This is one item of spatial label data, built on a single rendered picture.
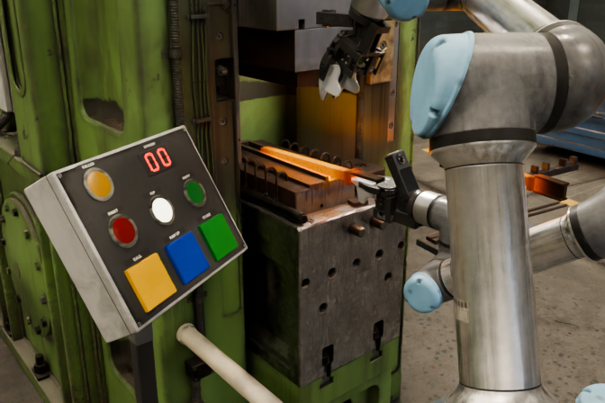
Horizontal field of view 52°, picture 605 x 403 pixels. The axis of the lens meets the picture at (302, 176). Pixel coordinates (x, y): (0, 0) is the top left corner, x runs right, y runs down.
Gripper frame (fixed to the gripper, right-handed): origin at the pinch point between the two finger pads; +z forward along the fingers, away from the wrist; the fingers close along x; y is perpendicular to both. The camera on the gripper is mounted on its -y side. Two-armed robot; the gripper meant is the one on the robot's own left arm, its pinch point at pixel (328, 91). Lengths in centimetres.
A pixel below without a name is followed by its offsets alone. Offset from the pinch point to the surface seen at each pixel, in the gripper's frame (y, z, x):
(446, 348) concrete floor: 25, 128, 100
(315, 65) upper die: -13.4, 3.3, 8.0
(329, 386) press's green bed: 31, 77, 9
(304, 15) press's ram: -18.6, -6.8, 4.7
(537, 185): 31, 14, 52
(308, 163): -8.5, 31.0, 13.0
